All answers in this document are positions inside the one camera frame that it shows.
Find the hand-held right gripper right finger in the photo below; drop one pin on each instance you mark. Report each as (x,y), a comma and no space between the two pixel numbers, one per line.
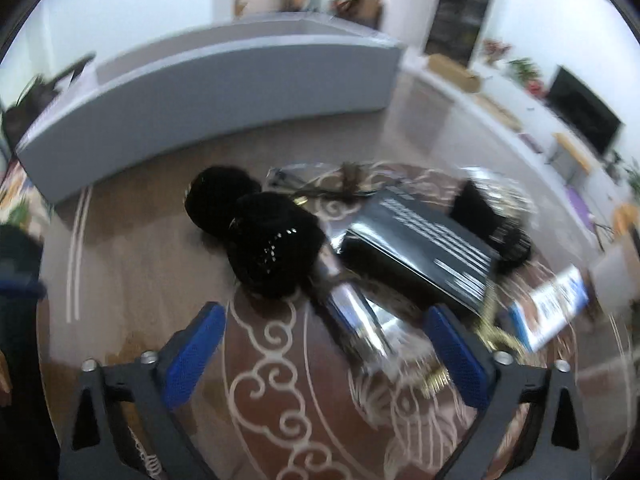
(457,355)

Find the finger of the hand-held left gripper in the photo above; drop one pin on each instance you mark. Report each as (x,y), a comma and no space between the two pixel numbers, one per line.
(22,287)

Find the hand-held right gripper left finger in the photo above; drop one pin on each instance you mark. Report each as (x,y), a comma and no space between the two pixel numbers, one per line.
(192,355)

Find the gold hair claw clip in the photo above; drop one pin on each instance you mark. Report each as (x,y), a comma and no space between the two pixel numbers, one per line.
(492,332)

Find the blue and white box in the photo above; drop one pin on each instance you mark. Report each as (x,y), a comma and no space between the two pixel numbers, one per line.
(550,305)

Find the clear plastic packet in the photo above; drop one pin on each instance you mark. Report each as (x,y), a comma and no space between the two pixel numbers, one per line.
(360,315)

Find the black rhinestone scrunchie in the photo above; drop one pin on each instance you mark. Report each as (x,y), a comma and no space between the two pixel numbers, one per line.
(275,245)

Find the clear frame eyeglasses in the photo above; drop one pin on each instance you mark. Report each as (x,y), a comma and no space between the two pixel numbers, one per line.
(280,176)

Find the grey bench sofa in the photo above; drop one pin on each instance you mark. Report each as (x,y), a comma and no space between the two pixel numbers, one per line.
(200,90)

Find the brown fish-patterned desktop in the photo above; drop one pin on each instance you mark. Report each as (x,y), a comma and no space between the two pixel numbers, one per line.
(150,270)

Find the floral cloth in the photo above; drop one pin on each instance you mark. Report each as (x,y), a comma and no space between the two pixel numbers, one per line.
(20,195)

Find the black printed box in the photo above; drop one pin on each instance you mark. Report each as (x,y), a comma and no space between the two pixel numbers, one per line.
(425,245)

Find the black beaded hair accessory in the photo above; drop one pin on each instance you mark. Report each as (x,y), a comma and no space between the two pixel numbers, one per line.
(487,232)

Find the purple floor mat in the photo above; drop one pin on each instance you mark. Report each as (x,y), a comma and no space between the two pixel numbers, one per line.
(580,207)

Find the yellow lounge chair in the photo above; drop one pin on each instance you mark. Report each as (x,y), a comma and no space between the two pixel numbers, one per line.
(624,222)

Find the wooden bench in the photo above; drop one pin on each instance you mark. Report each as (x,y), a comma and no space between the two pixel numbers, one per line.
(570,152)

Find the white television cabinet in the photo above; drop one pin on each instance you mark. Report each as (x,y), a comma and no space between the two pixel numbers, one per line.
(505,110)

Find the black television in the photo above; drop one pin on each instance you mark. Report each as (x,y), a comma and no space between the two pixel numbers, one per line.
(585,110)

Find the cardboard box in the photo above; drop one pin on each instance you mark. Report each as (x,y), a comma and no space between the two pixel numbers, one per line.
(452,72)

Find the green potted plant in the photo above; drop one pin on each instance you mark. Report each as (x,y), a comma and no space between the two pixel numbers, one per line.
(524,71)

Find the red flower bouquet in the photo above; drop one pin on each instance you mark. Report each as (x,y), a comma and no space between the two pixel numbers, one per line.
(496,50)

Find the dark glass cabinet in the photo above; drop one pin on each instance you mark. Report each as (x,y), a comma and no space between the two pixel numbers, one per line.
(460,10)

